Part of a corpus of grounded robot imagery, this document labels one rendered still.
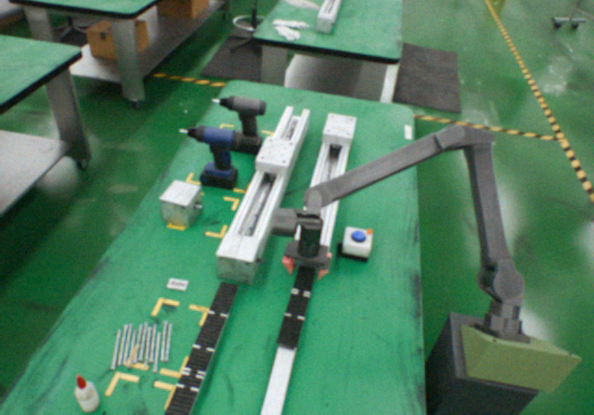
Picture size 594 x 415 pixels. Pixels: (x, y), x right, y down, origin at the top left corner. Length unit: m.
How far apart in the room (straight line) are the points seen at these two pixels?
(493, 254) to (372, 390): 0.44
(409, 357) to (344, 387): 0.19
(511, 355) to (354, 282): 0.44
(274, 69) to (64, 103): 1.27
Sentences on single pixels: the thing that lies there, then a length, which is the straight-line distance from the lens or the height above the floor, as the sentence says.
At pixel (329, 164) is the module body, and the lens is 1.63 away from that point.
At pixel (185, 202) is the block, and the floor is 0.87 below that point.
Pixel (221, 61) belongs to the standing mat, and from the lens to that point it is 4.49.
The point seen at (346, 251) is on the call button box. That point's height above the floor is 0.81.
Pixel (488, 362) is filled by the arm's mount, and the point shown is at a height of 0.85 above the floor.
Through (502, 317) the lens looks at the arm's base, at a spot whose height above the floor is 0.90.
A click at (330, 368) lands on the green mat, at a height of 0.78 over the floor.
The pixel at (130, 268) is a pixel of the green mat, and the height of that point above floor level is 0.78.
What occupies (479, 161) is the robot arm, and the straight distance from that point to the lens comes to 1.21.
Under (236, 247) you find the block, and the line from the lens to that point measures 1.24.
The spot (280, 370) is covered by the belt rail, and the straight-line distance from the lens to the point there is 1.09.
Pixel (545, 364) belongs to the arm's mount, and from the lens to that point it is 1.21.
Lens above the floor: 1.76
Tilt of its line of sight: 39 degrees down
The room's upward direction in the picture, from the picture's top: 6 degrees clockwise
